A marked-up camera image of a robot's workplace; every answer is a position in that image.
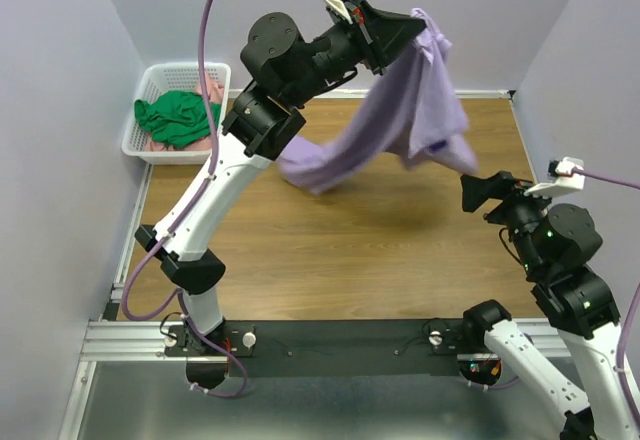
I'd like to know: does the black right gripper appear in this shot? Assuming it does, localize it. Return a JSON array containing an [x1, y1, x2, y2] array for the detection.
[[459, 167, 565, 274]]

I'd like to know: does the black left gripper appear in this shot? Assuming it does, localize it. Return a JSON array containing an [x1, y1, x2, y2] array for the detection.
[[284, 0, 423, 106]]

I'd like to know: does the purple t shirt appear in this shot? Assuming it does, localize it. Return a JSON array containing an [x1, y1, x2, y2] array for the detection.
[[277, 8, 478, 194]]

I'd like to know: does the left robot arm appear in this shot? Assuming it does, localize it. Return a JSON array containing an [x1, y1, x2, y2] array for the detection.
[[135, 0, 426, 355]]

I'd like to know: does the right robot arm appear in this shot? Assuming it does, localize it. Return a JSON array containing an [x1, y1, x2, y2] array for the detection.
[[459, 158, 639, 439]]

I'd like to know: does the pink t shirt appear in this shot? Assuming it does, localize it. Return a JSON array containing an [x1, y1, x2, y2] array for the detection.
[[143, 70, 226, 153]]

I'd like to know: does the green t shirt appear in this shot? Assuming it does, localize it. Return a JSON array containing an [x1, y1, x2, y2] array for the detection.
[[134, 91, 212, 152]]

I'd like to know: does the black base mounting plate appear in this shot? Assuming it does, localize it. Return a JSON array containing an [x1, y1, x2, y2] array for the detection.
[[165, 318, 502, 383]]

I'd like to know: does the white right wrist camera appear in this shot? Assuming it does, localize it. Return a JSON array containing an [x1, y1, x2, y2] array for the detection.
[[524, 157, 585, 199]]

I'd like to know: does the aluminium extrusion rail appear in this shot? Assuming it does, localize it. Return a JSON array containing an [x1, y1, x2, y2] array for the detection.
[[79, 318, 569, 362]]

